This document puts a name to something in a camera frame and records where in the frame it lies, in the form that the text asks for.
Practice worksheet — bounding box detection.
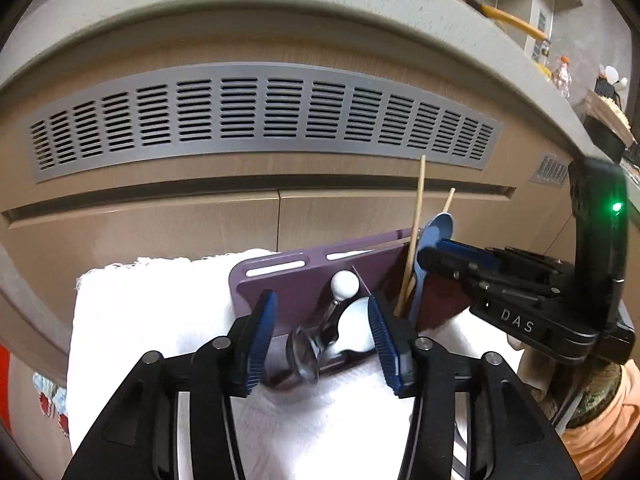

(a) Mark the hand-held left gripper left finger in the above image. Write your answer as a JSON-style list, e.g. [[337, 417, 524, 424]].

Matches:
[[60, 289, 278, 480]]

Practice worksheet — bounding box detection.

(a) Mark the person's right hand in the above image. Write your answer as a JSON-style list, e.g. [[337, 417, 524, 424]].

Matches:
[[507, 332, 556, 401]]

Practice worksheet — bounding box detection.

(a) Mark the wooden kitchen counter cabinet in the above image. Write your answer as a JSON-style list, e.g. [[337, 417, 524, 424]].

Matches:
[[0, 0, 640, 386]]

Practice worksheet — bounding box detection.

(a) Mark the white towel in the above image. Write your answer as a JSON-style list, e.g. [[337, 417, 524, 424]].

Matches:
[[67, 249, 526, 480]]

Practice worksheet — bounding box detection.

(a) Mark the turquoise patterned cloth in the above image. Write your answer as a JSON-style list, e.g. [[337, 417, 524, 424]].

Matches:
[[32, 372, 71, 438]]

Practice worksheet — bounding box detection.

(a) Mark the orange-capped plastic bottle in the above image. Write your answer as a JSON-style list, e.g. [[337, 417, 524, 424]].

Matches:
[[554, 55, 574, 97]]

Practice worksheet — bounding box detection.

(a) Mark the metal fork with white ball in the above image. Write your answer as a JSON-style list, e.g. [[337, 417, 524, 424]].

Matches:
[[320, 271, 358, 342]]

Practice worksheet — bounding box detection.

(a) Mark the white vented box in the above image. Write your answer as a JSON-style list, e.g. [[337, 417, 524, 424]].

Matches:
[[530, 0, 556, 58]]

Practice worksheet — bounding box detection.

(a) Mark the small grey vent grille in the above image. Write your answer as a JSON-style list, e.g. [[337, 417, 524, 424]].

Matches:
[[530, 152, 571, 187]]

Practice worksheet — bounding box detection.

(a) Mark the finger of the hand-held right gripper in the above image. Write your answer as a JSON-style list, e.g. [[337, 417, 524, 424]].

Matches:
[[440, 239, 576, 273], [416, 250, 576, 298]]

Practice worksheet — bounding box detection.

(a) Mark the blue-grey spoon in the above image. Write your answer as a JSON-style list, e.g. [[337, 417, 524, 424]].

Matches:
[[407, 212, 455, 322]]

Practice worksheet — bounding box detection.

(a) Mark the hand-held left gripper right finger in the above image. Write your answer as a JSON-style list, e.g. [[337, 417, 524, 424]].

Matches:
[[367, 294, 583, 480]]

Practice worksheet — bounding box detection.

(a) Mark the purple plastic utensil holder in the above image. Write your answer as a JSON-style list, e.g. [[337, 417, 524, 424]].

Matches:
[[229, 227, 473, 391]]

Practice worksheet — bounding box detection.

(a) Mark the white ceramic spoon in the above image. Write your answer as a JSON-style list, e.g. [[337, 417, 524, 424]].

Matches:
[[332, 297, 376, 357]]

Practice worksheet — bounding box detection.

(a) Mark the red floor mat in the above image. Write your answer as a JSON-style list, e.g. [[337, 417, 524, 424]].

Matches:
[[0, 347, 16, 423]]

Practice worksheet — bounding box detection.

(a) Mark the long grey vent grille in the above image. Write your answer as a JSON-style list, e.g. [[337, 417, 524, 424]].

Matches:
[[29, 62, 503, 186]]

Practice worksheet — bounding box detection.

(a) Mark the black pot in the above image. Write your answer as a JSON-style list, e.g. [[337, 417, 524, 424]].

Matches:
[[585, 109, 629, 162]]

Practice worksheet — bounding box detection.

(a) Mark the black wok with yellow handle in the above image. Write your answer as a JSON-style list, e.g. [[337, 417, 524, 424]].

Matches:
[[420, 0, 548, 41]]

